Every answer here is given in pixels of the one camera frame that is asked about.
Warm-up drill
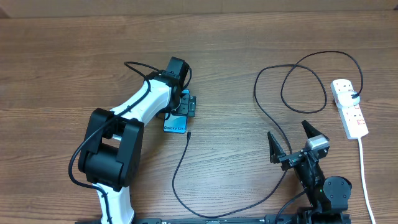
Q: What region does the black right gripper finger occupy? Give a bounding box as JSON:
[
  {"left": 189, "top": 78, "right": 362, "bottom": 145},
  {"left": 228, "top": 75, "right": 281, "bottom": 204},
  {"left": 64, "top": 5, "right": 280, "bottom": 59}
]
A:
[
  {"left": 301, "top": 120, "right": 329, "bottom": 141},
  {"left": 267, "top": 132, "right": 286, "bottom": 164}
]

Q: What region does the blue Galaxy smartphone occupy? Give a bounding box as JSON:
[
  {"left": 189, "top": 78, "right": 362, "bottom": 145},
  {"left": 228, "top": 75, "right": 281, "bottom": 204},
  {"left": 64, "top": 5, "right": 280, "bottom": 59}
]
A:
[{"left": 163, "top": 90, "right": 190, "bottom": 134}]

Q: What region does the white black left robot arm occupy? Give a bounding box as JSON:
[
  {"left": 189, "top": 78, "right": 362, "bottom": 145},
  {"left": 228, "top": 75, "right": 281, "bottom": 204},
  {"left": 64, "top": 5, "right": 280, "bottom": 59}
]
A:
[{"left": 68, "top": 57, "right": 196, "bottom": 223}]

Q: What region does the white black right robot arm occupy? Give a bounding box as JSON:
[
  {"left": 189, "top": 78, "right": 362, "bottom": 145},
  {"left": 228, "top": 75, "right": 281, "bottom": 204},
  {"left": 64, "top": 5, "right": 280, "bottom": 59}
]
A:
[{"left": 264, "top": 120, "right": 352, "bottom": 223}]

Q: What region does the white charger plug adapter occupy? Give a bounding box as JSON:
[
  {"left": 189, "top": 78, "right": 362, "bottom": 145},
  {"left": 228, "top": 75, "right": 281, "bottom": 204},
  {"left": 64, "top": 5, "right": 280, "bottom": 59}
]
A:
[{"left": 335, "top": 91, "right": 360, "bottom": 108}]

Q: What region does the white power strip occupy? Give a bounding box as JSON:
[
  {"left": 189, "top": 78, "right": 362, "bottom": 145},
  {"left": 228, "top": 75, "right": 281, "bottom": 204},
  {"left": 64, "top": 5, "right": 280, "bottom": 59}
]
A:
[{"left": 330, "top": 79, "right": 369, "bottom": 139}]

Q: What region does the white power strip cord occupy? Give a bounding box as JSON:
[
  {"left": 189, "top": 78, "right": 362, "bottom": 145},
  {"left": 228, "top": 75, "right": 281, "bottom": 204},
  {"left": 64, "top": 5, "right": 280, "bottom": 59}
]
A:
[{"left": 357, "top": 138, "right": 376, "bottom": 224}]

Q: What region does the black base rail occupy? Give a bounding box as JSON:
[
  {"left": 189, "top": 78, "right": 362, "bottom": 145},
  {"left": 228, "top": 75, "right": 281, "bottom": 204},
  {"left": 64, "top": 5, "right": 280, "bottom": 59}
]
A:
[{"left": 74, "top": 213, "right": 352, "bottom": 224}]

